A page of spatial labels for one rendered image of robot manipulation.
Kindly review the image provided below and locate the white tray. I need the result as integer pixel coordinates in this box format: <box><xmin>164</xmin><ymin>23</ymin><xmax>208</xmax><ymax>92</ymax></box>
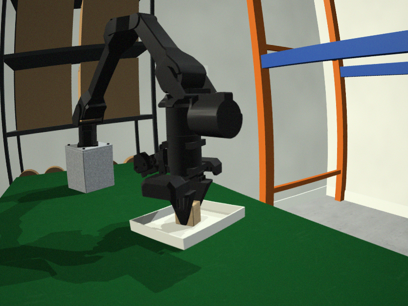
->
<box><xmin>131</xmin><ymin>200</ymin><xmax>245</xmax><ymax>250</ymax></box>

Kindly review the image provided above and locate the light wooden block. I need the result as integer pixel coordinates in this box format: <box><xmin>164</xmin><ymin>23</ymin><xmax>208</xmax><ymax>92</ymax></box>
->
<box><xmin>175</xmin><ymin>200</ymin><xmax>201</xmax><ymax>227</ymax></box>

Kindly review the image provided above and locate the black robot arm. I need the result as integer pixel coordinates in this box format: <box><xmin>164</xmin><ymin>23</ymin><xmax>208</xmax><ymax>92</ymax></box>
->
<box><xmin>72</xmin><ymin>13</ymin><xmax>243</xmax><ymax>178</ymax></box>

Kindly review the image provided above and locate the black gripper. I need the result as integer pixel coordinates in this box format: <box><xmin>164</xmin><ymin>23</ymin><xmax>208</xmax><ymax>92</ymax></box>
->
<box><xmin>141</xmin><ymin>135</ymin><xmax>222</xmax><ymax>225</ymax></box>

